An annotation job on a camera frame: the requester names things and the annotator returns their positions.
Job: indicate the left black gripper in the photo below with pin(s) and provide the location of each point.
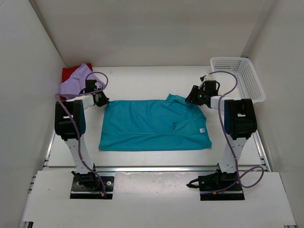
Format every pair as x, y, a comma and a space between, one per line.
102, 99

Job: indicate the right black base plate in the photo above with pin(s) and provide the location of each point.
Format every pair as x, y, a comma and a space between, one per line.
213, 188

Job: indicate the red t shirt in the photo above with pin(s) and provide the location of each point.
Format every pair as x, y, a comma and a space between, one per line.
67, 72

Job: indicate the white plastic basket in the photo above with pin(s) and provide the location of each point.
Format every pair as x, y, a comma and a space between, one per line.
248, 85

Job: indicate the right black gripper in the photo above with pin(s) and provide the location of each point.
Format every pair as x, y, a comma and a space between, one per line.
193, 95

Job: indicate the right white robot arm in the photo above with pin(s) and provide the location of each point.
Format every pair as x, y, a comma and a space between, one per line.
238, 123

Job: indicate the purple t shirt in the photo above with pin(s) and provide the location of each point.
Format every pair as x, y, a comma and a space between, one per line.
76, 82

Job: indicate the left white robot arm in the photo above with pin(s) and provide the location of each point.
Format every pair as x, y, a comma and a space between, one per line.
70, 125

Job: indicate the teal t shirt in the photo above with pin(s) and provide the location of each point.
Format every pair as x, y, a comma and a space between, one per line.
154, 125

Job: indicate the aluminium rail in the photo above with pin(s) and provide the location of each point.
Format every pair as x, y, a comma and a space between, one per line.
147, 168

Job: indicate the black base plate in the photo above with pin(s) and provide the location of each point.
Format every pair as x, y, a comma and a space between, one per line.
213, 188
93, 191

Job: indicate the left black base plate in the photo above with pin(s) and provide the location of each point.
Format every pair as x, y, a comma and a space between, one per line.
93, 191

